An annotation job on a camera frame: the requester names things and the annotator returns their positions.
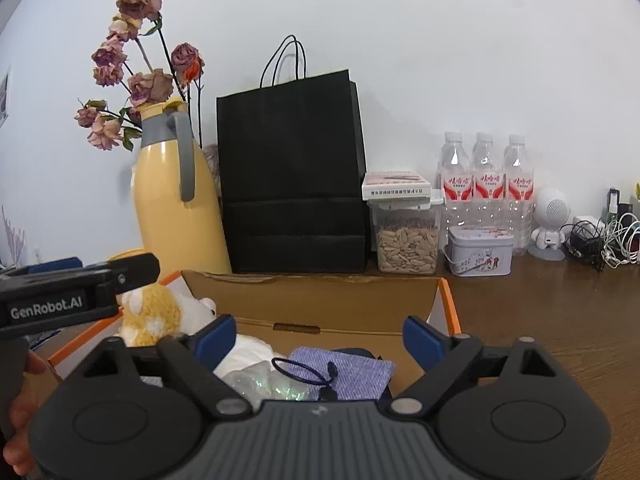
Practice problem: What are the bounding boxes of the clear water bottle red label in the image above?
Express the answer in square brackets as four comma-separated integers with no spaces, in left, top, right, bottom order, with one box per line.
[440,131,474,256]
[472,132,507,241]
[504,134,535,256]

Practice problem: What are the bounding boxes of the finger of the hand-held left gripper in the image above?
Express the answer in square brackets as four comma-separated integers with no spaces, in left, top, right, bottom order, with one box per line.
[0,254,162,292]
[27,257,84,275]

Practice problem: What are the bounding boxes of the black paper bag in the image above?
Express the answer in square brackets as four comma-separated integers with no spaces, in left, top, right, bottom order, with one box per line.
[216,35,372,275]

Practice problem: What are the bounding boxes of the clear container of seeds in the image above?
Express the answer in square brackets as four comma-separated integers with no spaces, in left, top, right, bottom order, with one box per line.
[369,194,445,276]

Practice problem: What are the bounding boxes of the person's left hand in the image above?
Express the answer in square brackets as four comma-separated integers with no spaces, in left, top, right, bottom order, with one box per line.
[5,351,48,478]

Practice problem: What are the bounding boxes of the dried pink roses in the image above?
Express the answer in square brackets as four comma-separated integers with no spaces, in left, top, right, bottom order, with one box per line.
[75,0,206,152]

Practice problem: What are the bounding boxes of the tangle of cables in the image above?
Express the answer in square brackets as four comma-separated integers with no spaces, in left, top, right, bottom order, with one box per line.
[565,214,640,272]

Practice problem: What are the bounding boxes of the yellow thermos jug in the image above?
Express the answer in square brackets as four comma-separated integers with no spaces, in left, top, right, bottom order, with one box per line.
[131,99,233,276]

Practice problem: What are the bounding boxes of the pale purple decoration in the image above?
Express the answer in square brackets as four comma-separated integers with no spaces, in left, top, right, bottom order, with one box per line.
[0,205,27,267]

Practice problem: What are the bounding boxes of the red cardboard box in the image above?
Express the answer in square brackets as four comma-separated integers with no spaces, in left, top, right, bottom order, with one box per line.
[47,269,463,411]

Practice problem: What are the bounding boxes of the iridescent plastic wrap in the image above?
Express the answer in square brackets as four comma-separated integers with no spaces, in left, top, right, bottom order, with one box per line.
[222,364,312,408]

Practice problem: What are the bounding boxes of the white robot figurine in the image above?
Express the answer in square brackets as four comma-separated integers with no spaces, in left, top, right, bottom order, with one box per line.
[529,188,572,262]

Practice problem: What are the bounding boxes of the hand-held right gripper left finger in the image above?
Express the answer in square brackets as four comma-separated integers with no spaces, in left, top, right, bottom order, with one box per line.
[82,315,253,418]

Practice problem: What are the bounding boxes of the black elastic cord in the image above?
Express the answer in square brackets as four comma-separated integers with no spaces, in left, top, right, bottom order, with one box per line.
[272,357,342,402]

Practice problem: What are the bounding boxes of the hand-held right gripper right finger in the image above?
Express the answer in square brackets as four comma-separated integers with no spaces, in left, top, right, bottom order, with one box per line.
[390,316,558,416]

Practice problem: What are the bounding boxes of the white flat box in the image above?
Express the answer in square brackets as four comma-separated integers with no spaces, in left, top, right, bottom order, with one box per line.
[362,170,432,202]

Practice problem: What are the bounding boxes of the wall frame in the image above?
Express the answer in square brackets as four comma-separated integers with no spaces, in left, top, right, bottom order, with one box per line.
[0,67,12,126]

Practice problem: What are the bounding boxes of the purple fabric pouch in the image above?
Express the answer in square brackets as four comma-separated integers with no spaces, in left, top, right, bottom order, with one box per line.
[287,346,396,401]

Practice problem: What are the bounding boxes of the grey tin box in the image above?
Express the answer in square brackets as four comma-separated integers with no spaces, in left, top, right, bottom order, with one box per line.
[442,225,515,277]

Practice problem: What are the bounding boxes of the white tissue packet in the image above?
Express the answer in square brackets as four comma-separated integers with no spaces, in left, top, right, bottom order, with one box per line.
[215,333,289,381]

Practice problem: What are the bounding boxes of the yellow white plush toy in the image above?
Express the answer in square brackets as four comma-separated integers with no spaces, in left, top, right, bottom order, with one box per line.
[118,282,217,347]

